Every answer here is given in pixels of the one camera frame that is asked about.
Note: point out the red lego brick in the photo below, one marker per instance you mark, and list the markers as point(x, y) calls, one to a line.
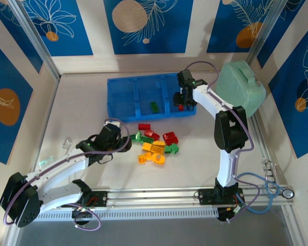
point(181, 107)
point(149, 132)
point(156, 136)
point(168, 135)
point(144, 126)

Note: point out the green long lego brick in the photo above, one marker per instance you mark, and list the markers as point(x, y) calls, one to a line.
point(146, 139)

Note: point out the orange lego brick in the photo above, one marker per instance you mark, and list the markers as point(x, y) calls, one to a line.
point(142, 159)
point(148, 155)
point(147, 146)

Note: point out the dark green lego brick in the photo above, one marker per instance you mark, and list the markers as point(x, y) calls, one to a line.
point(154, 107)

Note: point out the yellow lego brick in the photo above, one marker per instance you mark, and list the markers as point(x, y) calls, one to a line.
point(157, 146)

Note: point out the red cylindrical block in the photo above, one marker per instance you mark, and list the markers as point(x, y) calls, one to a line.
point(173, 140)

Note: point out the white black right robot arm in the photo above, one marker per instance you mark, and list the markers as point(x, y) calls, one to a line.
point(226, 169)

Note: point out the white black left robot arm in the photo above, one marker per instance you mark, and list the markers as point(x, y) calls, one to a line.
point(61, 164)

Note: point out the clear plastic clip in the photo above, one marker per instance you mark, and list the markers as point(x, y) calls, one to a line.
point(66, 144)

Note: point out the blue three-compartment tray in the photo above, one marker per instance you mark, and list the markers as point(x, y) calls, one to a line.
point(123, 97)

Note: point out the clear greenish plastic piece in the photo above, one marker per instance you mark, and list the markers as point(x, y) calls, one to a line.
point(45, 162)

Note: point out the teal zippered fabric case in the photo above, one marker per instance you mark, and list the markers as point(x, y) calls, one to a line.
point(238, 87)

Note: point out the blue stethoscope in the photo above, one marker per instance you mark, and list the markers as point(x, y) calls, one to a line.
point(288, 194)

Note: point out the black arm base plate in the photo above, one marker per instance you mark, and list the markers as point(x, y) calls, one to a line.
point(100, 198)
point(208, 197)

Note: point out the aluminium mounting rail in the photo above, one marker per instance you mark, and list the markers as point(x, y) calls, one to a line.
point(154, 196)

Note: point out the aluminium frame side rail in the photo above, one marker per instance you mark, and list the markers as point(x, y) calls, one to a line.
point(264, 146)

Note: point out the aluminium frame post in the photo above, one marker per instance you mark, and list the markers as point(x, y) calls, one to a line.
point(38, 43)
point(267, 30)

